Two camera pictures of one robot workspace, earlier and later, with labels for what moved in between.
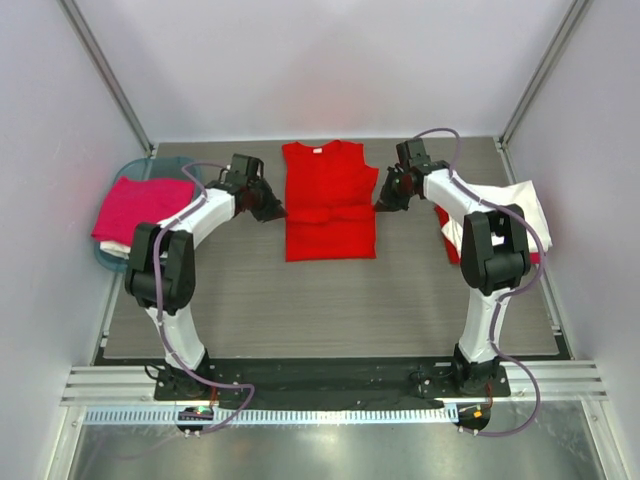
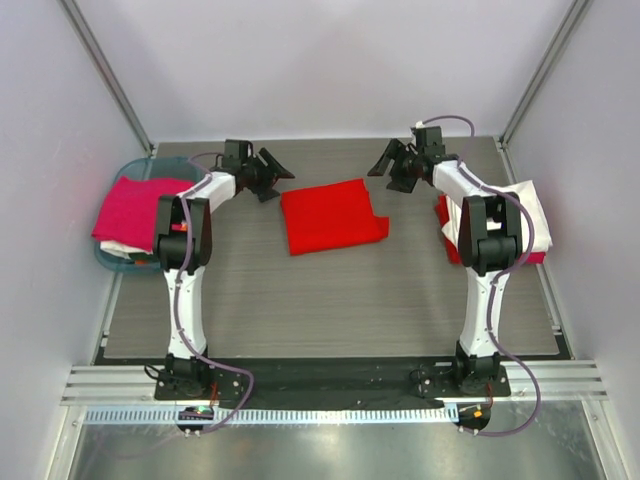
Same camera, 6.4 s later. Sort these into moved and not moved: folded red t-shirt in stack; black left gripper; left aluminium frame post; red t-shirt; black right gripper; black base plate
Moved: black left gripper; black right gripper; red t-shirt
Not moved: black base plate; left aluminium frame post; folded red t-shirt in stack
